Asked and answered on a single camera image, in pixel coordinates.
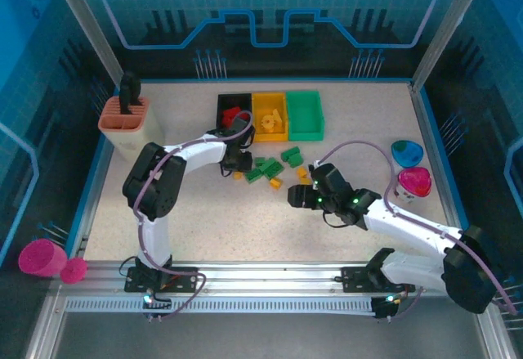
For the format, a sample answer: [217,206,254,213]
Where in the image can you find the yellow plastic bin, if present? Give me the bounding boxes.
[251,92,290,143]

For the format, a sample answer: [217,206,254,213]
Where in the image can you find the black plastic bin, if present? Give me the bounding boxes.
[216,92,254,133]

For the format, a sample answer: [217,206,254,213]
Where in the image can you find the green plastic bin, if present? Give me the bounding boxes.
[284,90,326,142]

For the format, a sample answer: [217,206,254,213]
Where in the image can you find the blue heart-shaped cup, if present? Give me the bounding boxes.
[391,140,424,168]

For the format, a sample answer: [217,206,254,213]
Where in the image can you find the pink heart-shaped cup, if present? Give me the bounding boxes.
[394,166,433,204]

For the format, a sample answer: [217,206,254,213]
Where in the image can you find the cream knife block pink top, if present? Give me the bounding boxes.
[97,96,165,163]

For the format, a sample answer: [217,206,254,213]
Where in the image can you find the black scissors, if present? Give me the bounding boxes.
[118,70,143,115]

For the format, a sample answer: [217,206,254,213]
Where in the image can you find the black right controller box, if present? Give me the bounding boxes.
[371,293,404,322]

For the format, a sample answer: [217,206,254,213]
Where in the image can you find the black controller box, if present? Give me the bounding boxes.
[141,288,172,322]
[371,293,404,322]

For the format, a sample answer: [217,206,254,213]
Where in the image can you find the black left controller box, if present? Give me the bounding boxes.
[141,288,172,322]

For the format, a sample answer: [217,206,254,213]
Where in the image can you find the pink goblet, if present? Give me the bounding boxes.
[18,239,89,285]

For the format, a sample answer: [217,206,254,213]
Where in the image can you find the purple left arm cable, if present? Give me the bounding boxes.
[132,110,253,321]

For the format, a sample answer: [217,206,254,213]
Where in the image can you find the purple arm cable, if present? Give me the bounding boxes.
[132,110,253,321]
[316,140,520,321]

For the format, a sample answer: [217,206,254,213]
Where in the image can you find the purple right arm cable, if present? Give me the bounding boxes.
[316,140,520,321]

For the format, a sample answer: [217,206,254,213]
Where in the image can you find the aluminium mounting rail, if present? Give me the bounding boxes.
[83,259,453,297]

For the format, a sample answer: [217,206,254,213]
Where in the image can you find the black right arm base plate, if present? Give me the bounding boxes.
[341,266,417,294]

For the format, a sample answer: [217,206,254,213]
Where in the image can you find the slotted grey cable duct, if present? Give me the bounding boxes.
[64,297,379,316]

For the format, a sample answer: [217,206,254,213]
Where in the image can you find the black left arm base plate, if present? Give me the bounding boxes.
[124,266,200,294]

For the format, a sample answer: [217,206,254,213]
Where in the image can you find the aluminium frame post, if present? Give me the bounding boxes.
[411,0,492,91]
[45,0,124,86]

